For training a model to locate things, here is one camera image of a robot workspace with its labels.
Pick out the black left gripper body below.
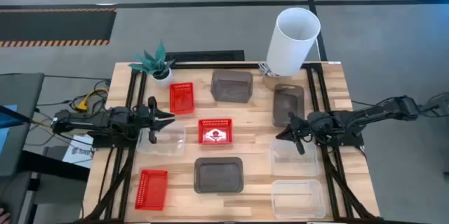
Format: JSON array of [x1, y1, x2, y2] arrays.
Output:
[[128, 105, 151, 139]]

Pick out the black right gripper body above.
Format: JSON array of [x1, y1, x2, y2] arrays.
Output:
[[297, 111, 333, 140]]

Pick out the clear plastic basket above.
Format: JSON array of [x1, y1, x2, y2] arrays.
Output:
[[270, 179, 326, 220], [269, 138, 320, 178], [135, 120, 187, 157]]

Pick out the grey translucent plastic basket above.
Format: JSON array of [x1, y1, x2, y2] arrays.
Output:
[[193, 157, 244, 194], [272, 83, 305, 128], [210, 69, 254, 104]]

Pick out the red basket with white sticker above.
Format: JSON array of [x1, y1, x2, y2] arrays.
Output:
[[198, 118, 234, 145]]

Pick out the red plastic mesh basket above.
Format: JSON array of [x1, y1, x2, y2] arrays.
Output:
[[134, 169, 169, 211], [169, 82, 195, 115]]

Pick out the green plant in white pot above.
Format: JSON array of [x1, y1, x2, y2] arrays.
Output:
[[128, 39, 175, 87]]

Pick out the white printed paper sign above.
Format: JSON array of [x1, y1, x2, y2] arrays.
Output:
[[62, 134, 95, 169]]

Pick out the plain black floor mat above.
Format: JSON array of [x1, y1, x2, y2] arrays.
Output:
[[164, 50, 246, 62]]

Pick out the white shade wooden base lamp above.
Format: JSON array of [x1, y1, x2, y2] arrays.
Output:
[[262, 7, 322, 91]]

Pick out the grey computer monitor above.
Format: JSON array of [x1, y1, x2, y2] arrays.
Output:
[[0, 72, 46, 178]]

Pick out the black mat with hazard stripes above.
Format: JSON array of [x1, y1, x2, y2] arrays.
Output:
[[0, 8, 117, 48]]

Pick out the black floor cable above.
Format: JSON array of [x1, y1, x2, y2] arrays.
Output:
[[350, 100, 375, 109]]

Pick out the yellow cable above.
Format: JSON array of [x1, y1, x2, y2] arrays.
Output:
[[69, 88, 109, 112]]

